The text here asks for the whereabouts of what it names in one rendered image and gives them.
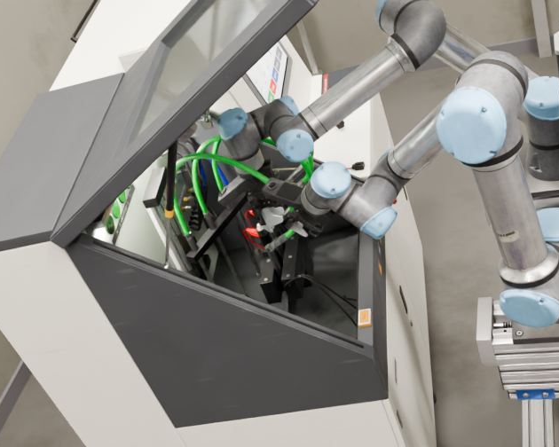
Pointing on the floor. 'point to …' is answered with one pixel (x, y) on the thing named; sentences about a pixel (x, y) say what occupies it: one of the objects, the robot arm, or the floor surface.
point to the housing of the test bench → (49, 340)
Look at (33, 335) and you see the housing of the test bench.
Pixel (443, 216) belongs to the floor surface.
